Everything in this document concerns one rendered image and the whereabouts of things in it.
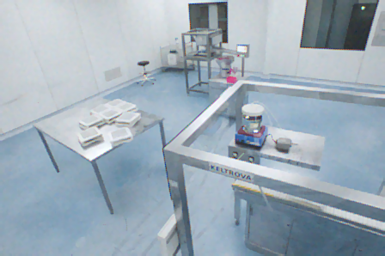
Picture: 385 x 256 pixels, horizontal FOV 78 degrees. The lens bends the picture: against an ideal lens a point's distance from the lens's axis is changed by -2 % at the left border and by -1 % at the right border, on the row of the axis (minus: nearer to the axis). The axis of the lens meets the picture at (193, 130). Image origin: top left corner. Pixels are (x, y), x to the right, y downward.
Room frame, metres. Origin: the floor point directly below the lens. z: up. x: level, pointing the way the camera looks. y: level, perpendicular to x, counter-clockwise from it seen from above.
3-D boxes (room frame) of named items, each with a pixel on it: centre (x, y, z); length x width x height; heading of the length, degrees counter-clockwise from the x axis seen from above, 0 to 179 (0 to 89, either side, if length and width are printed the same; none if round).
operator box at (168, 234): (0.93, 0.19, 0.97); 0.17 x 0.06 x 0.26; 148
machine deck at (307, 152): (1.46, -0.61, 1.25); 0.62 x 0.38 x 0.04; 58
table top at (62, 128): (2.90, 1.30, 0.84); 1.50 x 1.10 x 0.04; 50
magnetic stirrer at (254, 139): (1.51, -0.43, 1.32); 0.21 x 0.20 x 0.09; 148
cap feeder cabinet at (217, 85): (4.50, -0.78, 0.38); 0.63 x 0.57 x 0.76; 54
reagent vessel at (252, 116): (1.52, -0.43, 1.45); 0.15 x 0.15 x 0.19
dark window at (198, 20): (7.72, -0.70, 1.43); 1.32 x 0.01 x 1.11; 54
